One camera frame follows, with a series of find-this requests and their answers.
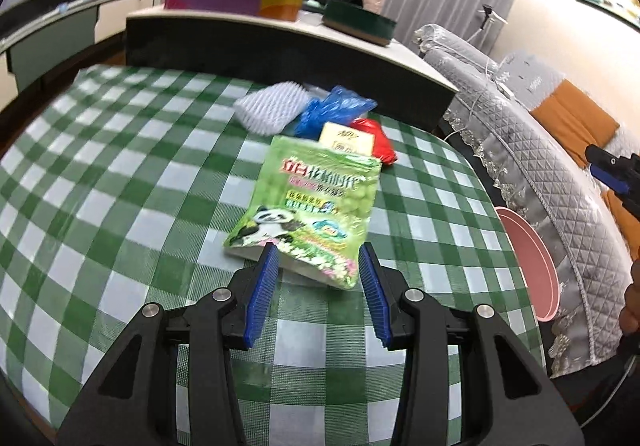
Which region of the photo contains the white top coffee table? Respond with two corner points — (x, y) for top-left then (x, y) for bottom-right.
(125, 6), (461, 131)

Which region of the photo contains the dark green round container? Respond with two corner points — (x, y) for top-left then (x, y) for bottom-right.
(321, 0), (398, 47)

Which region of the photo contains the green checked tablecloth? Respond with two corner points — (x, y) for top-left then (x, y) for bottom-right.
(0, 63), (548, 446)

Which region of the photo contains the television cabinet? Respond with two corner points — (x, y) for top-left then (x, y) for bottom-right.
(0, 0), (156, 91)

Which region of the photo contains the green panda snack packet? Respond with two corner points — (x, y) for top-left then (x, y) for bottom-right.
(222, 135), (383, 291)

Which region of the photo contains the pink plastic bin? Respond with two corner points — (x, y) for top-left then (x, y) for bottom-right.
(494, 207), (560, 323)

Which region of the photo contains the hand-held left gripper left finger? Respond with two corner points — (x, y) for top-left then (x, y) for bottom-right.
(57, 242), (280, 446)

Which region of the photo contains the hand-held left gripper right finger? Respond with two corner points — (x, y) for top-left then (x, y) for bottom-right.
(359, 242), (586, 446)

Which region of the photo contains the white rod with blue ball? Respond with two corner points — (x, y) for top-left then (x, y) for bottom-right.
(30, 0), (116, 24)

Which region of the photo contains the blue plastic bag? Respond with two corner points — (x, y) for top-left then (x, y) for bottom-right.
(293, 86), (378, 139)

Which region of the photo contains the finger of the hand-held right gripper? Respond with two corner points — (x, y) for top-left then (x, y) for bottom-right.
(590, 162), (640, 217)
(584, 143), (640, 179)

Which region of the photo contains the grey quilted sofa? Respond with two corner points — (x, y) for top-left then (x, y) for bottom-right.
(412, 23), (640, 377)

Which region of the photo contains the orange cushion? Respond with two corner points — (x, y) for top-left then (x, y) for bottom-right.
(600, 188), (640, 261)
(530, 80), (621, 169)

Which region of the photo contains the white power cable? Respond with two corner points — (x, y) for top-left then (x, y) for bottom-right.
(447, 50), (501, 141)

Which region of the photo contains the small cream yellow box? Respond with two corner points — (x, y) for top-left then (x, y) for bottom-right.
(318, 122), (377, 157)

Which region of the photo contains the person's right hand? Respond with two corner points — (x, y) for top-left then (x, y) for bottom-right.
(619, 258), (640, 344)

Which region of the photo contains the red plastic bag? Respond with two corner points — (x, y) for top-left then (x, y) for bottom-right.
(350, 118), (398, 167)

